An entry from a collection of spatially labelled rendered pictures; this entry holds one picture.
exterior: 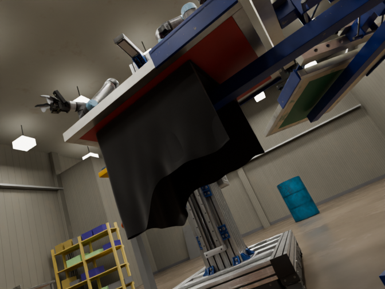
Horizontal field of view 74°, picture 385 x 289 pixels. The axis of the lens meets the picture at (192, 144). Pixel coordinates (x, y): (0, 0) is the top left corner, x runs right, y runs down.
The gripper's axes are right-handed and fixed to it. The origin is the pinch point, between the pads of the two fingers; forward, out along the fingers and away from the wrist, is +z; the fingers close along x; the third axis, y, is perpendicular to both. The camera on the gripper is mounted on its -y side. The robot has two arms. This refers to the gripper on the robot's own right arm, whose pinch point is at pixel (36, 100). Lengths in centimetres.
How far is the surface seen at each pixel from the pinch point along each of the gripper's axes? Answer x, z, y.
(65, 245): 729, -241, 72
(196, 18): -138, -3, 51
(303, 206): 120, -594, 158
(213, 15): -143, -4, 54
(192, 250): 793, -794, 244
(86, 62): 380, -248, -362
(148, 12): 184, -327, -389
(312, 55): -146, -77, 49
